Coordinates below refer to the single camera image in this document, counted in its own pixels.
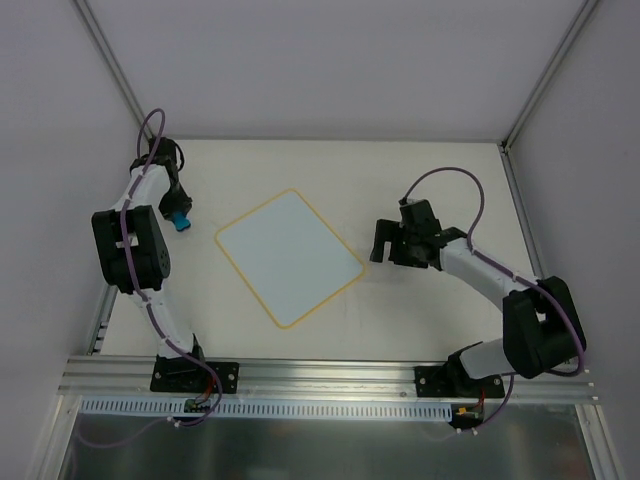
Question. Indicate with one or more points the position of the left aluminium frame post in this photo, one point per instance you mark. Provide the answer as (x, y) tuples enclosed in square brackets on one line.
[(101, 43)]

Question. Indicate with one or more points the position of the aluminium mounting rail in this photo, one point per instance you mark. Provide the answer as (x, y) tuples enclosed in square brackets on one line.
[(307, 379)]

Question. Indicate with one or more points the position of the blue whiteboard eraser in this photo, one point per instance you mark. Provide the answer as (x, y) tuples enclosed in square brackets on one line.
[(180, 221)]

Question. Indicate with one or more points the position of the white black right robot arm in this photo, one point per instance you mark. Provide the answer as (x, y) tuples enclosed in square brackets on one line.
[(541, 331)]

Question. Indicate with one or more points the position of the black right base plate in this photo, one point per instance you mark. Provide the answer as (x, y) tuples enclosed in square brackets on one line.
[(440, 381)]

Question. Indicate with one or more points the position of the right table edge rail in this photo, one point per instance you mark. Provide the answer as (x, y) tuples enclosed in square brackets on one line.
[(523, 218)]

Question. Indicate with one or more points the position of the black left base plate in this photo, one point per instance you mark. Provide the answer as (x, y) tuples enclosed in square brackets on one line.
[(179, 375)]

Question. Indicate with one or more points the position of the aluminium frame post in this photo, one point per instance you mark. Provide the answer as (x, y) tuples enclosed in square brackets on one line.
[(101, 43), (576, 26)]

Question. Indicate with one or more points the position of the left table edge rail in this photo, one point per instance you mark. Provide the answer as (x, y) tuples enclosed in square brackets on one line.
[(128, 239)]

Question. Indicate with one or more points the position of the table edge rail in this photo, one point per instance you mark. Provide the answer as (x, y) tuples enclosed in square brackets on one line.
[(128, 239), (523, 218)]

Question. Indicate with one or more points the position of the yellow framed whiteboard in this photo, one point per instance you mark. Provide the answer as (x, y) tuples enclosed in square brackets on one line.
[(289, 257)]

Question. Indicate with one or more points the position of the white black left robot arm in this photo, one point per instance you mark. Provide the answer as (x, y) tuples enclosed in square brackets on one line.
[(174, 336)]

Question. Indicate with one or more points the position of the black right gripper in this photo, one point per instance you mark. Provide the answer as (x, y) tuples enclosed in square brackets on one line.
[(396, 243)]

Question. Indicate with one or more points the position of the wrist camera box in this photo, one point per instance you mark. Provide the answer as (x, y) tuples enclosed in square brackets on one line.
[(418, 216), (169, 147)]

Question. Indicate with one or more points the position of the right aluminium frame post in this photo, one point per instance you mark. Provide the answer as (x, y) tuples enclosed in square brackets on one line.
[(576, 26)]

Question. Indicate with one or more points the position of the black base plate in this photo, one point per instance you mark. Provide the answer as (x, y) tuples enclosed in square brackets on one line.
[(440, 381), (179, 375)]

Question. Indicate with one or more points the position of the white slotted cable duct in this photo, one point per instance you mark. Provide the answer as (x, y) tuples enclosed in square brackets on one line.
[(271, 409)]

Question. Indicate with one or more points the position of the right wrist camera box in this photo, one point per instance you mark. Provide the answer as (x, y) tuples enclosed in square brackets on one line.
[(418, 216)]

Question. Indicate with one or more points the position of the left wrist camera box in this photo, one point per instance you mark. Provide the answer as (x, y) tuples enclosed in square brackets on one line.
[(169, 147)]

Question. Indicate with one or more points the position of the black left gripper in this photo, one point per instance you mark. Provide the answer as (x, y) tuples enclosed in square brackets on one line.
[(175, 203)]

